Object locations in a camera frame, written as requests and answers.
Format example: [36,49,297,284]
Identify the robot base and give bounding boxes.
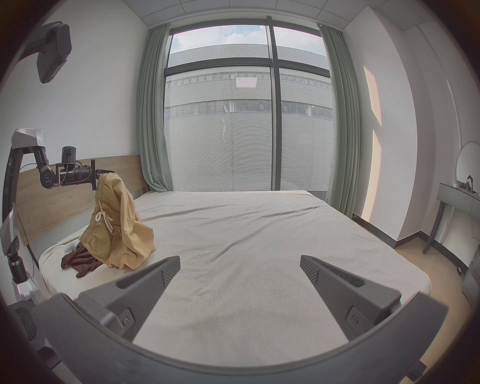
[7,279,62,376]

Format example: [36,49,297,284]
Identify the bed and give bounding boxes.
[15,154,432,370]

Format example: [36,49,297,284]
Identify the window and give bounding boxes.
[163,17,334,193]

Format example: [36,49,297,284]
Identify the round mirror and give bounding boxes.
[455,140,480,187]

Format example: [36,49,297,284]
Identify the grey-green curtain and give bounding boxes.
[137,23,174,193]
[318,24,362,218]

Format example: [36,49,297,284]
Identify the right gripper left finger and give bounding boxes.
[78,256,181,343]

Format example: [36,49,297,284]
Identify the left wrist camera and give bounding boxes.
[55,146,81,168]

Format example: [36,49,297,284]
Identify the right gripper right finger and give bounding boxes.
[300,255,403,343]

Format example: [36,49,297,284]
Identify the brown garment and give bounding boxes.
[61,244,104,279]

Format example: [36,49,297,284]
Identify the tan shorts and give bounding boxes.
[79,172,156,270]

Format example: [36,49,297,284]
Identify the grey dressing table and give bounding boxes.
[423,182,480,256]

